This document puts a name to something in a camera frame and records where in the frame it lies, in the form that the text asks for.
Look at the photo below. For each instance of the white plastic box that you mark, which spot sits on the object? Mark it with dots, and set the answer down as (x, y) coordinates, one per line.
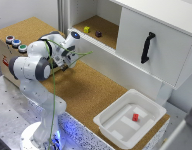
(129, 118)

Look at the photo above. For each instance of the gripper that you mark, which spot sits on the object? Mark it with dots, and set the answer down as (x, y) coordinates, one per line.
(70, 60)

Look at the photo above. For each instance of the white sliding door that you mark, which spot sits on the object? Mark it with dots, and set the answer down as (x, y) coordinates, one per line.
(162, 50)

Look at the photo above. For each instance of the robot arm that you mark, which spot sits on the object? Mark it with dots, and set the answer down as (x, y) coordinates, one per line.
(32, 66)

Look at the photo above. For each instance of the green button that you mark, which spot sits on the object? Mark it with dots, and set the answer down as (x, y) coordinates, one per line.
(22, 48)

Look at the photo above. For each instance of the blue button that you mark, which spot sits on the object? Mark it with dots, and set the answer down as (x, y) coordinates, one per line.
(16, 42)

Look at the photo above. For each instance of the yellow block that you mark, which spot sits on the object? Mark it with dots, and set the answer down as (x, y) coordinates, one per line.
(86, 29)

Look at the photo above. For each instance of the pink block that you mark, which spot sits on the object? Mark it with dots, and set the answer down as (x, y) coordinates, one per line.
(135, 117)

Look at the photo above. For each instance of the purple block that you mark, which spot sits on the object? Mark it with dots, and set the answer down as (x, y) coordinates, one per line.
(98, 33)

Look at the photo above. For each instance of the red button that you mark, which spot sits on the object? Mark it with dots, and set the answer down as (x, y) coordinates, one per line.
(9, 39)

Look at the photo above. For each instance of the white cabinet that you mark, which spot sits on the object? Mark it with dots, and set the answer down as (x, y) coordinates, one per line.
(106, 63)

